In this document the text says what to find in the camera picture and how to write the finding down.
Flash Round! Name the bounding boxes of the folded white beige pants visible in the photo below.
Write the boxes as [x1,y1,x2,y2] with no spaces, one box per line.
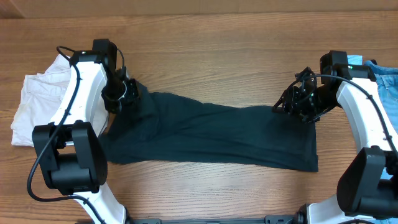
[11,54,109,147]

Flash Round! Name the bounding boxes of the light blue crumpled cloth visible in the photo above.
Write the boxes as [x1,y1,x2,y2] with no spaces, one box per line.
[347,55,363,65]

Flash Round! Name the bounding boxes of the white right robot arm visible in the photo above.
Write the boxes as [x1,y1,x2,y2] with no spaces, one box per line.
[272,50,397,223]

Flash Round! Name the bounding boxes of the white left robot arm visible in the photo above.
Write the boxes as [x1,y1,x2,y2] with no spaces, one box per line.
[27,39,140,223]

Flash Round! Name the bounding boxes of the black Nike t-shirt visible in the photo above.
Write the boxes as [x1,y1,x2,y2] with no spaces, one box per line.
[99,86,318,172]

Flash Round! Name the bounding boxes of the blue denim jeans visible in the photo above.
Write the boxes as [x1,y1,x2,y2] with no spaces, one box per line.
[363,59,398,224]

